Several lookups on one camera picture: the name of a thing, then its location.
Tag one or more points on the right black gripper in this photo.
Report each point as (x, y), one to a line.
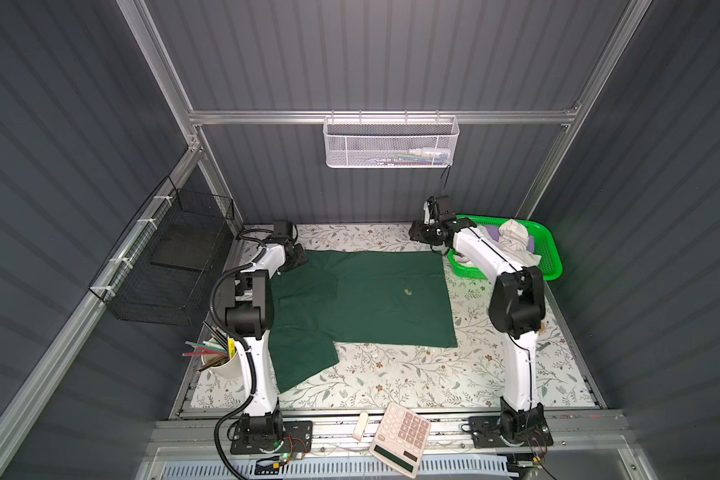
(415, 231)

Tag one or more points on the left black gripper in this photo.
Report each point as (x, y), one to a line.
(300, 256)

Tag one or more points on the dark green t shirt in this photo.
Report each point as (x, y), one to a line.
(394, 298)

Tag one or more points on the green plastic laundry basket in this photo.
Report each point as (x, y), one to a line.
(550, 265)

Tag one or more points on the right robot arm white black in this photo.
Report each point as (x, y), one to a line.
(516, 310)

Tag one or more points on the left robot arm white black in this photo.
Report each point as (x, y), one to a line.
(242, 306)

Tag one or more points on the white t shirt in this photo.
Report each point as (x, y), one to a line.
(512, 245)

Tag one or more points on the white pen cup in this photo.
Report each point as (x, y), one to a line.
(214, 354)

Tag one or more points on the small white eraser block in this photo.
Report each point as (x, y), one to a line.
(360, 426)

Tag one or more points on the pink white calculator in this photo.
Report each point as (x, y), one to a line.
(400, 440)

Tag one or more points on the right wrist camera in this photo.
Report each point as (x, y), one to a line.
(437, 209)

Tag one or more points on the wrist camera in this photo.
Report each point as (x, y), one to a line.
(285, 229)
(437, 209)

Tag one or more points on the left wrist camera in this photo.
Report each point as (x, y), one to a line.
(285, 229)

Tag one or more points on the white wire wall basket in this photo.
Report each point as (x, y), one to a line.
(390, 142)

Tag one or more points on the black wire wall basket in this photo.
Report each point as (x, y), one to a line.
(165, 274)

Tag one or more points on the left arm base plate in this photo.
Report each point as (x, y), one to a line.
(294, 437)

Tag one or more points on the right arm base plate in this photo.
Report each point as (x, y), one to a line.
(485, 433)

